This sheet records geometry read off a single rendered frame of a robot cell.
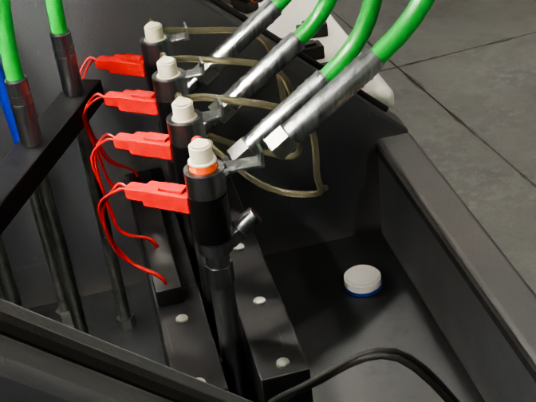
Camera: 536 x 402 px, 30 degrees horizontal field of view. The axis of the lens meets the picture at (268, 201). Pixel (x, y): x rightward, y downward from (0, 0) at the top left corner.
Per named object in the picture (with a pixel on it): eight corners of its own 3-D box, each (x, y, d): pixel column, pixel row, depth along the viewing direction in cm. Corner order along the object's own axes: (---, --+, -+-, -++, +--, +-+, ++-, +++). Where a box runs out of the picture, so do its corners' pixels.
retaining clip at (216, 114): (221, 110, 77) (219, 96, 76) (226, 120, 75) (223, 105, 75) (179, 119, 76) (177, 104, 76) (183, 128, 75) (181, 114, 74)
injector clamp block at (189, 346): (325, 505, 82) (310, 365, 74) (205, 537, 80) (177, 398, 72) (238, 271, 110) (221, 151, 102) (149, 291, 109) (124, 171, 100)
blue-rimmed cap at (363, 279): (387, 293, 104) (386, 281, 103) (350, 301, 104) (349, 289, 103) (375, 270, 108) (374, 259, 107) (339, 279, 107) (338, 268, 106)
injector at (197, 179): (285, 392, 79) (258, 166, 68) (225, 407, 79) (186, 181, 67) (277, 369, 82) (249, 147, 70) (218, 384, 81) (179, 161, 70)
